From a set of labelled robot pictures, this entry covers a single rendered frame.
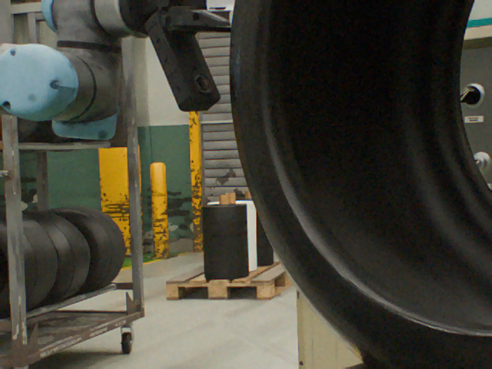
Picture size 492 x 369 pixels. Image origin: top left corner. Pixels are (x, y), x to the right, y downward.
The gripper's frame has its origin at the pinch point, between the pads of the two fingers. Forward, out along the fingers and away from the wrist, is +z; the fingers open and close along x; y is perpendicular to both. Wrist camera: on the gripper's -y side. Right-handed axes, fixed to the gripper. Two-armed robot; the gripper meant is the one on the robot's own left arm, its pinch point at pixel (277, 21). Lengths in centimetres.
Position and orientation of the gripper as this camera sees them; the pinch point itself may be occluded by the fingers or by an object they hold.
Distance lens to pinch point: 100.9
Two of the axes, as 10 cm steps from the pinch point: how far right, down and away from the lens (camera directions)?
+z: 7.2, 1.1, -6.9
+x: 7.0, -0.7, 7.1
